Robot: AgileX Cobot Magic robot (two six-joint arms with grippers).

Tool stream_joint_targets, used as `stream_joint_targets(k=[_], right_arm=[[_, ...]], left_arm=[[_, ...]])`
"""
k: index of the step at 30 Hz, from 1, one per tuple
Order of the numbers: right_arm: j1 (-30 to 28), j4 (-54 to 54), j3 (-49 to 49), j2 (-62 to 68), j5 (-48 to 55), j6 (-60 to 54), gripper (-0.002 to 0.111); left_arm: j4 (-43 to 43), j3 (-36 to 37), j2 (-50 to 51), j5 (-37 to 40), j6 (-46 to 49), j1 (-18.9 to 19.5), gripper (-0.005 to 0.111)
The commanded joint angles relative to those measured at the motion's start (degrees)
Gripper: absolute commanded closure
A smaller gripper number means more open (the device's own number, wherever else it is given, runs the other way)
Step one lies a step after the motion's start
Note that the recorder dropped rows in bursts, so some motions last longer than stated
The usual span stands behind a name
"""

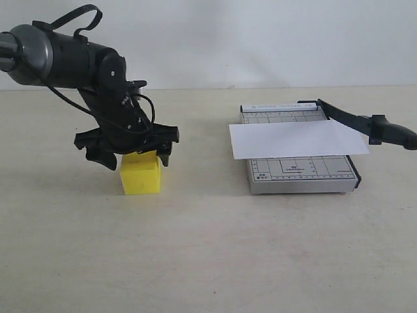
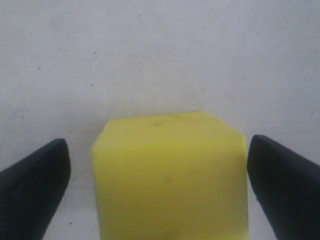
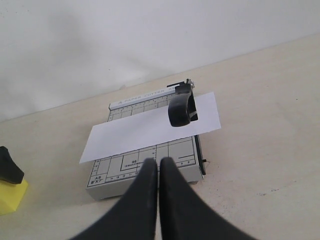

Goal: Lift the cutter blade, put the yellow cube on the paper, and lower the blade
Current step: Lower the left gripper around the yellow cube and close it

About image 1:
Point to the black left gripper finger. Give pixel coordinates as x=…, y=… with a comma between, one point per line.
x=164, y=151

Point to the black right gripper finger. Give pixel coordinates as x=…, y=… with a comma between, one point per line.
x=104, y=156

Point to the grey paper cutter base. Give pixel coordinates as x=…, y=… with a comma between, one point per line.
x=300, y=175

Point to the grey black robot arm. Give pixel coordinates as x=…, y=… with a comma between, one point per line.
x=36, y=56

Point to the black cutter blade handle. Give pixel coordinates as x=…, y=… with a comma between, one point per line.
x=378, y=129

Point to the yellow foam cube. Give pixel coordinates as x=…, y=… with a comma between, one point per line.
x=141, y=173

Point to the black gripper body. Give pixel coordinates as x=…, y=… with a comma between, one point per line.
x=127, y=129

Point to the white paper sheet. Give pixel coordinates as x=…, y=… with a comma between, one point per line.
x=295, y=139

